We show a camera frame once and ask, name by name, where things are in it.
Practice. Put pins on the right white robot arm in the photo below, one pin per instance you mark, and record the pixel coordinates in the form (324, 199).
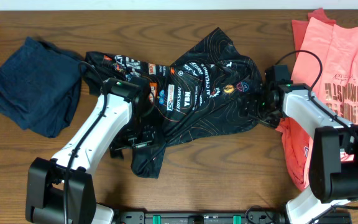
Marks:
(333, 170)

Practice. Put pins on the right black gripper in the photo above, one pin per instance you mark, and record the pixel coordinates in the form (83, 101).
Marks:
(250, 108)

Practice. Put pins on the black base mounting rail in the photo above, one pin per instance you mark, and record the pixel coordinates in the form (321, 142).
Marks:
(197, 217)

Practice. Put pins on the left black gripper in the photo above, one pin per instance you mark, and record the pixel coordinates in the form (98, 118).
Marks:
(138, 139)

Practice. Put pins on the coral red t-shirt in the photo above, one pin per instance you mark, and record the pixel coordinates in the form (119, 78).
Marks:
(294, 139)

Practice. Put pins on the light pink printed t-shirt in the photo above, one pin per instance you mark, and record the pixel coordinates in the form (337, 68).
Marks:
(328, 61)

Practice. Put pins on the folded navy blue garment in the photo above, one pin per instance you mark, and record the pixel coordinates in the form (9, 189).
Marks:
(40, 87)

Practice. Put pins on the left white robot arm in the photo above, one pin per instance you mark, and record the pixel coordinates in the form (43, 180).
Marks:
(61, 190)

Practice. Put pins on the black printed cycling jersey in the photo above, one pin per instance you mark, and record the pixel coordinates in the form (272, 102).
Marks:
(197, 96)

